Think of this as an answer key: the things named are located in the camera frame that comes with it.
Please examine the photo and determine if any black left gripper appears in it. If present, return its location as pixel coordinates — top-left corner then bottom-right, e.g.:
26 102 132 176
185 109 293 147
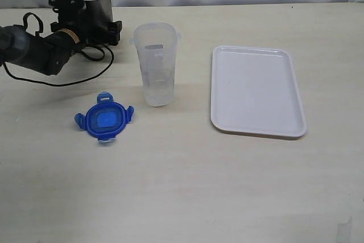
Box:
48 0 122 55

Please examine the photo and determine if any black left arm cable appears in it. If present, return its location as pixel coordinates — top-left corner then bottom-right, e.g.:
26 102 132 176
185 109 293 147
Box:
3 12 114 87

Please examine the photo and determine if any white rectangular tray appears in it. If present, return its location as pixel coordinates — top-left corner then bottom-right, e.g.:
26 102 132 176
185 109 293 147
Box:
210 46 307 139

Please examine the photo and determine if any blue plastic snap lid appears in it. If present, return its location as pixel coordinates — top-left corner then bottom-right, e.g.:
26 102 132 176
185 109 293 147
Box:
74 92 135 143

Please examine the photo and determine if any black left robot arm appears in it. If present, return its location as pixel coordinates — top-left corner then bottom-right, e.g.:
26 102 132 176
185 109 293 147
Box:
1 0 122 76

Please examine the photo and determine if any clear plastic tall container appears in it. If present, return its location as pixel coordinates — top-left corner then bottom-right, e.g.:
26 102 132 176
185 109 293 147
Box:
133 22 180 107

